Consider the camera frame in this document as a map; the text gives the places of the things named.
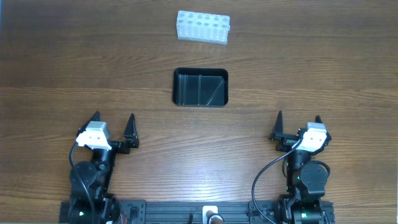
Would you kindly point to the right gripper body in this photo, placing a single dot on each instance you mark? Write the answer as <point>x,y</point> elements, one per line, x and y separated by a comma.
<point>287,141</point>

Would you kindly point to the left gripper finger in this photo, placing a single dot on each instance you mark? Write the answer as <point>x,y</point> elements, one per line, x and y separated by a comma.
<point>93,117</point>
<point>132,130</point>

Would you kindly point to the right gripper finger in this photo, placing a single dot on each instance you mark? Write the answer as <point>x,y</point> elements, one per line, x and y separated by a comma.
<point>318,119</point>
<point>278,126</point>

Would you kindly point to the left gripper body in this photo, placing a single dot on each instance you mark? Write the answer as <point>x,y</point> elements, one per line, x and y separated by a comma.
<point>119,147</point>

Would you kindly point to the clear test tube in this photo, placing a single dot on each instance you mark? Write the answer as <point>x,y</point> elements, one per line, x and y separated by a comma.
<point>216,91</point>
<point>199,88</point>
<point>183,88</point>

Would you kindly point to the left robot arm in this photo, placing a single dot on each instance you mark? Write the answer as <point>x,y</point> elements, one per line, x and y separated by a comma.
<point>90,180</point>

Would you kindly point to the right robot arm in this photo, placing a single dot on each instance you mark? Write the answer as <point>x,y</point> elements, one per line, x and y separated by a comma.
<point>306,183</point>

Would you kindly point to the black tray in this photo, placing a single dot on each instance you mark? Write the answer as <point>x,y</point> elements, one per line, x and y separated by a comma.
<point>175,93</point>

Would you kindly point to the white test tube rack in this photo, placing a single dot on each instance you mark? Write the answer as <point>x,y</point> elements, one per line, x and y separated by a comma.
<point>202,28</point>

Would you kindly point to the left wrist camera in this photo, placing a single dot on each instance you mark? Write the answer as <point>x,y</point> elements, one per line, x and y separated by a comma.
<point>93,135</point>

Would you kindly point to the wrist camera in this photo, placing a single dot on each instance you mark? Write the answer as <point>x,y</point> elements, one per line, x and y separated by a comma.
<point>93,135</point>
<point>314,137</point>

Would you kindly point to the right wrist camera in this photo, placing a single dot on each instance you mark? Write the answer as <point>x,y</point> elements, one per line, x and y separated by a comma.
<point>314,137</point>

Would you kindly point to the mounting rail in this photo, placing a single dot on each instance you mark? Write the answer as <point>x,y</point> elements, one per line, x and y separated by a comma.
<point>177,213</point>

